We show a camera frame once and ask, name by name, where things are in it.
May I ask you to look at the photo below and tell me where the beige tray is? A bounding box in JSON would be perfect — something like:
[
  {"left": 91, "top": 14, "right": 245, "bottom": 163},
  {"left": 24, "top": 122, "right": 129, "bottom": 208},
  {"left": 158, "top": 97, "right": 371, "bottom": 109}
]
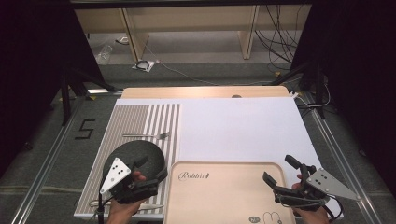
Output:
[{"left": 163, "top": 161, "right": 297, "bottom": 224}]

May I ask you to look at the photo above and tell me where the bundle of black cables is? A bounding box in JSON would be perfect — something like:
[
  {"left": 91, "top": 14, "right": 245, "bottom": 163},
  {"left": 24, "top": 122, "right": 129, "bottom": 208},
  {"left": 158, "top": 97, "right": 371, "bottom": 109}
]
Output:
[{"left": 254, "top": 4, "right": 304, "bottom": 73}]

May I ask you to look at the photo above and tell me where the clear plastic bottle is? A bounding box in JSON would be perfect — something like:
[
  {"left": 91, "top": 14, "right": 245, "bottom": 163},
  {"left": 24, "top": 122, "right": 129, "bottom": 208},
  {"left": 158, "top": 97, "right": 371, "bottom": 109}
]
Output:
[{"left": 94, "top": 44, "right": 114, "bottom": 65}]

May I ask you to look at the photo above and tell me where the aluminium floor rail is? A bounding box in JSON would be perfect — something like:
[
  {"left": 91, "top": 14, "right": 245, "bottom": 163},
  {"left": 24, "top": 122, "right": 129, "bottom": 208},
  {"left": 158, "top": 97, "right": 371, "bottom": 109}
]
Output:
[
  {"left": 10, "top": 95, "right": 88, "bottom": 224},
  {"left": 299, "top": 91, "right": 387, "bottom": 224}
]

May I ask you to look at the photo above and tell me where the white cable with plug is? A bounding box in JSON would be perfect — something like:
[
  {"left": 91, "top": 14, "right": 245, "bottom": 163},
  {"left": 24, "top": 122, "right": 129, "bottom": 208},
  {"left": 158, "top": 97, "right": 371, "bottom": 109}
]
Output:
[{"left": 289, "top": 83, "right": 332, "bottom": 110}]

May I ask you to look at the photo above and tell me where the person's left hand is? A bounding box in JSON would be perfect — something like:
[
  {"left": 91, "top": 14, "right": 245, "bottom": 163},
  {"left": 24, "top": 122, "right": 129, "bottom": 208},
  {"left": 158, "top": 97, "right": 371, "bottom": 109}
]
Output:
[{"left": 106, "top": 171, "right": 148, "bottom": 224}]

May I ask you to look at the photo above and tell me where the person's right hand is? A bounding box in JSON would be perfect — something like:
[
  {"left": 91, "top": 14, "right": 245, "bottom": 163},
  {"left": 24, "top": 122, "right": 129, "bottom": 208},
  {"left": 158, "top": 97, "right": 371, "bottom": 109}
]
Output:
[{"left": 291, "top": 174, "right": 331, "bottom": 224}]

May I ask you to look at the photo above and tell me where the black round plate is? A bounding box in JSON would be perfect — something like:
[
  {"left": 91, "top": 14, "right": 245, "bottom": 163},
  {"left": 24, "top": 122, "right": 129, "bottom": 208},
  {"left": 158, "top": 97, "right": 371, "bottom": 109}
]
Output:
[{"left": 102, "top": 139, "right": 166, "bottom": 191}]

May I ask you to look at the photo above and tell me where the silver knife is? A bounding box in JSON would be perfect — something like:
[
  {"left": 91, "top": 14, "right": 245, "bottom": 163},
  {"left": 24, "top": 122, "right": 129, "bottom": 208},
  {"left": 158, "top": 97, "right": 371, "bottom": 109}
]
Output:
[{"left": 89, "top": 200, "right": 164, "bottom": 211}]

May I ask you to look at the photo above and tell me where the hand-held gripper cable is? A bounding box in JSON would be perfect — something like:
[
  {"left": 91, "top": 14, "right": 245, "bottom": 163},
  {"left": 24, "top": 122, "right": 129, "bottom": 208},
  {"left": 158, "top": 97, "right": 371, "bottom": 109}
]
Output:
[
  {"left": 276, "top": 193, "right": 343, "bottom": 222},
  {"left": 95, "top": 186, "right": 106, "bottom": 224}
]

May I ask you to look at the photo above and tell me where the silver fork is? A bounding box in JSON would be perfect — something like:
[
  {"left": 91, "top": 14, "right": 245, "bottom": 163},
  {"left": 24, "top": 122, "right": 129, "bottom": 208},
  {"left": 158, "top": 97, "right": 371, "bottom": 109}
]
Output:
[{"left": 122, "top": 132, "right": 171, "bottom": 141}]

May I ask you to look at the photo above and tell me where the light wooden table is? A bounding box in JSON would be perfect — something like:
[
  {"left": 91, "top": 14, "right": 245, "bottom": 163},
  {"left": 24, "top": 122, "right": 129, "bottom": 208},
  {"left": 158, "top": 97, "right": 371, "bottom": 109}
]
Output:
[{"left": 120, "top": 85, "right": 292, "bottom": 100}]

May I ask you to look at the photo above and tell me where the thin white floor cable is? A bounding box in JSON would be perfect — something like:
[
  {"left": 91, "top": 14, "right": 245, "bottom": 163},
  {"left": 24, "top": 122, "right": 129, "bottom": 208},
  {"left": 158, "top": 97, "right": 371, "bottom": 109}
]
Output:
[{"left": 143, "top": 43, "right": 276, "bottom": 87}]

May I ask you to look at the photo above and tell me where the plastic bag with black cable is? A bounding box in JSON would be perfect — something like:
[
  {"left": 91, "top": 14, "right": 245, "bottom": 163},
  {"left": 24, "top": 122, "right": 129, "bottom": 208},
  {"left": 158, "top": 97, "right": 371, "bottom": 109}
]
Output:
[{"left": 132, "top": 59, "right": 156, "bottom": 74}]

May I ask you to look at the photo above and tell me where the left hand-held gripper cable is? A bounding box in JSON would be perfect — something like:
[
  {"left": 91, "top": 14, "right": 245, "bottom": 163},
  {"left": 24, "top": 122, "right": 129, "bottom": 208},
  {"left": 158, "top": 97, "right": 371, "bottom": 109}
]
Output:
[{"left": 95, "top": 186, "right": 106, "bottom": 224}]

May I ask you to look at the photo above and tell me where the striped white placemat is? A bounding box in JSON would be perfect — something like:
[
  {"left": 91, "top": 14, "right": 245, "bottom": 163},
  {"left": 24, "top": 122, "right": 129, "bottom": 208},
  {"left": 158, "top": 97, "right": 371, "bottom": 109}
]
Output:
[{"left": 74, "top": 97, "right": 345, "bottom": 219}]

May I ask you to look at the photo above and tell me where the black curtain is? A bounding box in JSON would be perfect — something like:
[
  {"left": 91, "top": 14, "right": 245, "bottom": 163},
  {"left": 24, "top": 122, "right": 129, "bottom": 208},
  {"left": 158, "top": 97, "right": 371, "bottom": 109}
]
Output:
[
  {"left": 0, "top": 0, "right": 106, "bottom": 180},
  {"left": 290, "top": 0, "right": 396, "bottom": 190}
]

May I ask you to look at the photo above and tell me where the light wooden shelf unit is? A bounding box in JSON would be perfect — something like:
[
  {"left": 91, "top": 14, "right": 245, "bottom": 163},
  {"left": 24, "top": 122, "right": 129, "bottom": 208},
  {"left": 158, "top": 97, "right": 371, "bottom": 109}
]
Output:
[{"left": 74, "top": 4, "right": 313, "bottom": 62}]

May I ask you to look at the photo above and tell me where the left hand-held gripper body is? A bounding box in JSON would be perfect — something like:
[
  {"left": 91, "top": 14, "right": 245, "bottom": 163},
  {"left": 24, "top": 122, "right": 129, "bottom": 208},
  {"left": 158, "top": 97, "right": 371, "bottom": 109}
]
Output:
[{"left": 99, "top": 157, "right": 160, "bottom": 205}]

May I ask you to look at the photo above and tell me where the grey striped placemat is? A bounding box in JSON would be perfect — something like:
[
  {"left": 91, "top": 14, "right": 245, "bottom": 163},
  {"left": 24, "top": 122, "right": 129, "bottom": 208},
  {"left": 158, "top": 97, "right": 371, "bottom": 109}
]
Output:
[{"left": 74, "top": 103, "right": 181, "bottom": 217}]

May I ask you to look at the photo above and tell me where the right hand-held gripper cable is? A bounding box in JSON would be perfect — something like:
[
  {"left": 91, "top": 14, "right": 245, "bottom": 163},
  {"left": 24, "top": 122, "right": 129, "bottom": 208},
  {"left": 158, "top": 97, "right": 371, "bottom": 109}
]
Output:
[{"left": 276, "top": 193, "right": 343, "bottom": 222}]

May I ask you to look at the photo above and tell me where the black metal stand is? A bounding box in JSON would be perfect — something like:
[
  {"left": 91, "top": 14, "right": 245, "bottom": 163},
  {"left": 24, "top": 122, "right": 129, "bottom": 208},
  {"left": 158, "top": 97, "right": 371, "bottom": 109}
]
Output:
[
  {"left": 270, "top": 58, "right": 327, "bottom": 119},
  {"left": 60, "top": 65, "right": 123, "bottom": 127}
]

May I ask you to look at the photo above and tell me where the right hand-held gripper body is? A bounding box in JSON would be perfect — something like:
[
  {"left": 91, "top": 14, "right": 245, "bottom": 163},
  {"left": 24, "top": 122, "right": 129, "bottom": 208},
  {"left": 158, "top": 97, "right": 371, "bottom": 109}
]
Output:
[{"left": 273, "top": 164, "right": 361, "bottom": 209}]

